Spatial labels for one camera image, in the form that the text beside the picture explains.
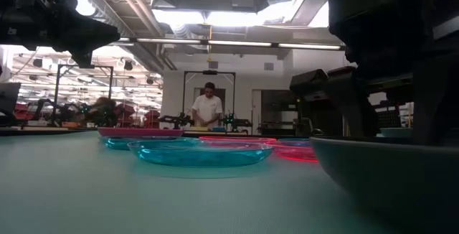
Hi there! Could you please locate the white LED light tube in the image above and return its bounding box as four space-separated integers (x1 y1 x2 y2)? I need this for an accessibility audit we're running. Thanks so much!
278 42 341 51
207 39 273 47
136 37 202 45

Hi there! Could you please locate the silver ribbed air duct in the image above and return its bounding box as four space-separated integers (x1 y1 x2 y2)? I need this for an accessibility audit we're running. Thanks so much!
42 0 144 38

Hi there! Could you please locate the blue transparent plastic plate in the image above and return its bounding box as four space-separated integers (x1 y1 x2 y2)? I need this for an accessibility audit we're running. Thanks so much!
127 139 275 168
99 135 200 151

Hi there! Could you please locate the dark neighbouring work table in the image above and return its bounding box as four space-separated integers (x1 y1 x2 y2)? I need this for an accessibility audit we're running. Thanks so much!
0 126 100 137

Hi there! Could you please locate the black cabinet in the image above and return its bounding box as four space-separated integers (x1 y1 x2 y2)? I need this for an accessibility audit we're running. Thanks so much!
296 97 344 137

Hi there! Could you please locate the dark computer monitor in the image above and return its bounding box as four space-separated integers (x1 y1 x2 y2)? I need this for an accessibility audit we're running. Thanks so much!
0 82 22 117

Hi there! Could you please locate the bright ceiling light panel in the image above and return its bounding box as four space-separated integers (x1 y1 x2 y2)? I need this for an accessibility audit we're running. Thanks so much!
152 9 259 27

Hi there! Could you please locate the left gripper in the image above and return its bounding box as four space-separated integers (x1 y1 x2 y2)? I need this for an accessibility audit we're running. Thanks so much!
32 0 121 68

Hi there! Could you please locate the pink opaque plastic plate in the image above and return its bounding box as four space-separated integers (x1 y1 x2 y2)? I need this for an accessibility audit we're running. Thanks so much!
97 126 185 138

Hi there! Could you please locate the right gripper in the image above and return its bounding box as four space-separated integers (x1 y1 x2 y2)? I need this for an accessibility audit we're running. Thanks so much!
289 0 437 137

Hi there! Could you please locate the black pegboard cart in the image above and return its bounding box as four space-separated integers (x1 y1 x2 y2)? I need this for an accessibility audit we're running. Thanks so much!
374 100 413 129

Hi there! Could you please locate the dark shelf unit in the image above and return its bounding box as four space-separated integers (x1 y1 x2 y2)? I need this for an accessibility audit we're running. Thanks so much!
260 89 299 136

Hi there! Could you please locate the dark green plastic plate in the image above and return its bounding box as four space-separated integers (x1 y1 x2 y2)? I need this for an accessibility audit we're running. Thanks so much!
309 126 459 234

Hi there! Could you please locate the red transparent plastic plate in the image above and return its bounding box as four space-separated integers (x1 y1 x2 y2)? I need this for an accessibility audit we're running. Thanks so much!
199 135 278 144
265 139 320 164

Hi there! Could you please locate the black gantry frame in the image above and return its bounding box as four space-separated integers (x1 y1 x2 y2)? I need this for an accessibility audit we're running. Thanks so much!
181 70 237 127
53 64 115 126

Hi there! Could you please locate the red tool chest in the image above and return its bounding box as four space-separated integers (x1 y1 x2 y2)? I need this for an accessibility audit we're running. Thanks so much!
113 103 136 127
144 109 161 129

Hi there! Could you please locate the green table mat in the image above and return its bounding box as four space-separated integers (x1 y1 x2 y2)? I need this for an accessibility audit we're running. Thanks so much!
0 129 459 234

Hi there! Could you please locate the person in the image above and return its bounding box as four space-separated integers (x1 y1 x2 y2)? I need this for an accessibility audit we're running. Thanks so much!
87 96 118 127
191 81 224 128

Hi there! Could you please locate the dark brown door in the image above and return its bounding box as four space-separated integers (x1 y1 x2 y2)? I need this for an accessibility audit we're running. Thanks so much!
199 88 227 102

